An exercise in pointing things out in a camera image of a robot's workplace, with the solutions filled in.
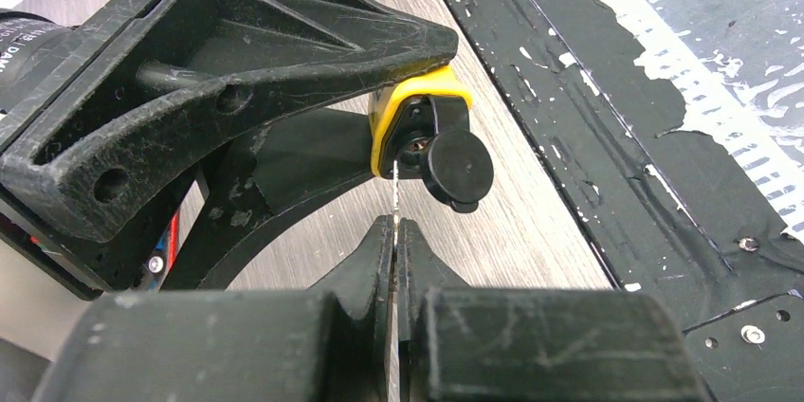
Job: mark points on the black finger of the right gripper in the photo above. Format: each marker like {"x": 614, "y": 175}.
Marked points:
{"x": 269, "y": 180}

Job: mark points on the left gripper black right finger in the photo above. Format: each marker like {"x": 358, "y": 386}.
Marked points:
{"x": 464, "y": 343}

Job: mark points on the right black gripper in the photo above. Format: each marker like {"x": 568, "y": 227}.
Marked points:
{"x": 105, "y": 122}

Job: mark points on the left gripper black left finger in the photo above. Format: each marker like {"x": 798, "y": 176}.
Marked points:
{"x": 327, "y": 342}

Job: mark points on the yellow black padlock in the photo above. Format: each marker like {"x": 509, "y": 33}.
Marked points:
{"x": 420, "y": 129}

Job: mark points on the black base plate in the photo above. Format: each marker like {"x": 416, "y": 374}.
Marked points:
{"x": 679, "y": 193}

